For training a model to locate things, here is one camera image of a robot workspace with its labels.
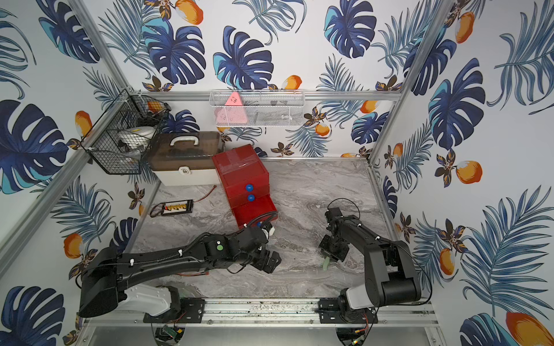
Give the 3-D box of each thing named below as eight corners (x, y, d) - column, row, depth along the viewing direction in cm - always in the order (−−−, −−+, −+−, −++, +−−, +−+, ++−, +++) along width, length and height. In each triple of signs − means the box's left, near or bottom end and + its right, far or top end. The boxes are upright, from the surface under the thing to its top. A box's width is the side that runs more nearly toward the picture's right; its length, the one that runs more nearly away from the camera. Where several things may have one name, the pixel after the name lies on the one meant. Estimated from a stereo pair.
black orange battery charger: (160, 216, 101) (158, 214, 99) (163, 204, 105) (161, 202, 103) (193, 212, 102) (191, 210, 100) (194, 201, 106) (193, 199, 105)
